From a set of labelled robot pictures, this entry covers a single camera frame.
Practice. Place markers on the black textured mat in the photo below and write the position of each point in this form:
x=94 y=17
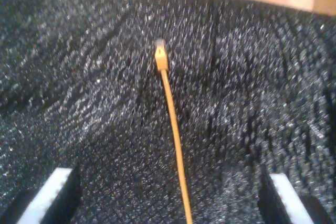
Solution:
x=78 y=77

